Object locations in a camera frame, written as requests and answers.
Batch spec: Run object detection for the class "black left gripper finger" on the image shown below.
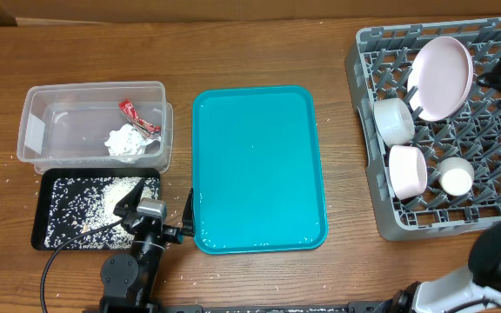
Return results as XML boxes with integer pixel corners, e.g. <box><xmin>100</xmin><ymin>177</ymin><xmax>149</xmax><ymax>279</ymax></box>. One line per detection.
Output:
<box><xmin>182</xmin><ymin>189</ymin><xmax>195</xmax><ymax>237</ymax></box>
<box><xmin>113</xmin><ymin>178</ymin><xmax>145</xmax><ymax>217</ymax></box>

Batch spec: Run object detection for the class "white tissue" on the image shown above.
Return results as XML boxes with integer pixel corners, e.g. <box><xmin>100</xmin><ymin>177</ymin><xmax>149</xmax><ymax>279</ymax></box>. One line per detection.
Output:
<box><xmin>104</xmin><ymin>123</ymin><xmax>161</xmax><ymax>163</ymax></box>

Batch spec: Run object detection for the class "red snack wrapper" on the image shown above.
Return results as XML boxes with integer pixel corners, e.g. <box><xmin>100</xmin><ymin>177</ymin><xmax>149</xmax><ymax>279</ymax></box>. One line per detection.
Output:
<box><xmin>118</xmin><ymin>100</ymin><xmax>161</xmax><ymax>137</ymax></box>

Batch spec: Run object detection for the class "white bowl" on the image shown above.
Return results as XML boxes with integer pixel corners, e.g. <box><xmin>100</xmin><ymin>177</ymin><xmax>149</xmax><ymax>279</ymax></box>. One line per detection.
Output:
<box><xmin>389</xmin><ymin>145</ymin><xmax>428</xmax><ymax>200</ymax></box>

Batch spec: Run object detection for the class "grey bowl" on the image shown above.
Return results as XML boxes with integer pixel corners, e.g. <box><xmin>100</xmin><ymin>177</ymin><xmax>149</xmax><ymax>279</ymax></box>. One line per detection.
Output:
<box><xmin>373</xmin><ymin>98</ymin><xmax>415</xmax><ymax>147</ymax></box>

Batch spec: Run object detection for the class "white cup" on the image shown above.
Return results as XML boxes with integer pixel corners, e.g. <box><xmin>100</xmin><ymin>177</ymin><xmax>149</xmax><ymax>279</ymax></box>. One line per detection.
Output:
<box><xmin>437</xmin><ymin>157</ymin><xmax>475</xmax><ymax>196</ymax></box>

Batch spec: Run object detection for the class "large white plate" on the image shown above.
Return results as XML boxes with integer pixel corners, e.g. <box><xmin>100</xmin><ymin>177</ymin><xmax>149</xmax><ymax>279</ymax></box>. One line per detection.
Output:
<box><xmin>407</xmin><ymin>37</ymin><xmax>473</xmax><ymax>122</ymax></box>

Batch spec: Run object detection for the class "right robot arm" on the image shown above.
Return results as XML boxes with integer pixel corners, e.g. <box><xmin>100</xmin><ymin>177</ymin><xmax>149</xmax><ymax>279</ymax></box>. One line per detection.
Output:
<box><xmin>373</xmin><ymin>222</ymin><xmax>501</xmax><ymax>313</ymax></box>

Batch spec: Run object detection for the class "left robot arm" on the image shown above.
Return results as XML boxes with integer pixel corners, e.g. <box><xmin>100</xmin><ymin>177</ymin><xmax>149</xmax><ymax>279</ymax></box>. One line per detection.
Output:
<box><xmin>99</xmin><ymin>178</ymin><xmax>195</xmax><ymax>312</ymax></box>

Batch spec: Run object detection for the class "black tray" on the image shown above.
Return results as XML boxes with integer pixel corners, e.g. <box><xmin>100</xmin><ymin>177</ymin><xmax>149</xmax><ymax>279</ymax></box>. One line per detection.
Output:
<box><xmin>30</xmin><ymin>168</ymin><xmax>160</xmax><ymax>250</ymax></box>

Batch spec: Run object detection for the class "teal plastic tray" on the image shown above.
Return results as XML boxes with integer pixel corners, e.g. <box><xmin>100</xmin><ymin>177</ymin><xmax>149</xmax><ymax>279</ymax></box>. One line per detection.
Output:
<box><xmin>192</xmin><ymin>85</ymin><xmax>328</xmax><ymax>255</ymax></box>

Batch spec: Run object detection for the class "clear plastic bin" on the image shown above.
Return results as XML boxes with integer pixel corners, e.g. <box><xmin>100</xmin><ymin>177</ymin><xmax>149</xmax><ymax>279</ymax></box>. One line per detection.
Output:
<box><xmin>17</xmin><ymin>81</ymin><xmax>174</xmax><ymax>173</ymax></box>

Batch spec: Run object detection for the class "grey dish rack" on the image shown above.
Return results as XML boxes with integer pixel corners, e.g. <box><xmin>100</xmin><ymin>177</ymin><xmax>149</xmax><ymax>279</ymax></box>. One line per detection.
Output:
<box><xmin>345</xmin><ymin>17</ymin><xmax>501</xmax><ymax>241</ymax></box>

